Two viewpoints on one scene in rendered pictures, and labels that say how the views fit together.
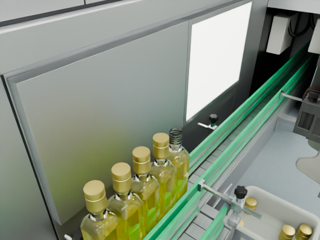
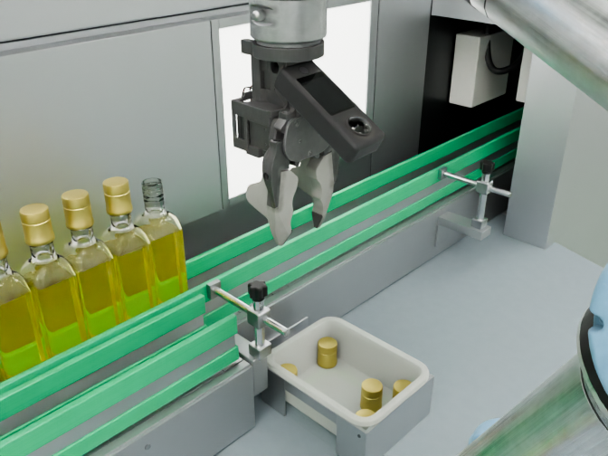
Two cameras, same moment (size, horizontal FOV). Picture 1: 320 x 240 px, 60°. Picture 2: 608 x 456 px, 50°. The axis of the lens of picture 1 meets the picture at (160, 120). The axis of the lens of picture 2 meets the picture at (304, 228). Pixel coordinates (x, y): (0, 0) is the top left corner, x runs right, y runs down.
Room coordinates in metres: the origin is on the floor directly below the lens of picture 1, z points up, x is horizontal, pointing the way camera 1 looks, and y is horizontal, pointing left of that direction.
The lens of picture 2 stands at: (-0.32, -0.33, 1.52)
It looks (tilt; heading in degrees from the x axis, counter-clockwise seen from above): 28 degrees down; 6
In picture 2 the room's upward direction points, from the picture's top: straight up
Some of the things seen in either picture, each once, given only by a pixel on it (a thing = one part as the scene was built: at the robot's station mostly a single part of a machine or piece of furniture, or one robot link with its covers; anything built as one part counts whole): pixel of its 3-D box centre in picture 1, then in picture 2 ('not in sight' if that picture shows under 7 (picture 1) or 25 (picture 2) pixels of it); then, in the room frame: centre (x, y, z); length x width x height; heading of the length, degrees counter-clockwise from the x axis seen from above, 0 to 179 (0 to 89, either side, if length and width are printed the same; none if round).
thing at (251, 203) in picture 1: (250, 205); (327, 352); (0.58, -0.28, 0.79); 0.04 x 0.04 x 0.04
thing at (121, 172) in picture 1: (121, 177); (36, 223); (0.36, 0.07, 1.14); 0.04 x 0.04 x 0.04
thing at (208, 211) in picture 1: (216, 223); (242, 360); (0.47, -0.16, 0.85); 0.09 x 0.04 x 0.07; 52
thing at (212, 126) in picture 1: (206, 130); not in sight; (0.78, -0.16, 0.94); 0.07 x 0.04 x 0.13; 52
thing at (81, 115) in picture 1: (177, 81); (203, 122); (0.73, -0.05, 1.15); 0.90 x 0.03 x 0.34; 142
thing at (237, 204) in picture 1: (228, 202); (248, 313); (0.46, -0.17, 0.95); 0.17 x 0.03 x 0.12; 52
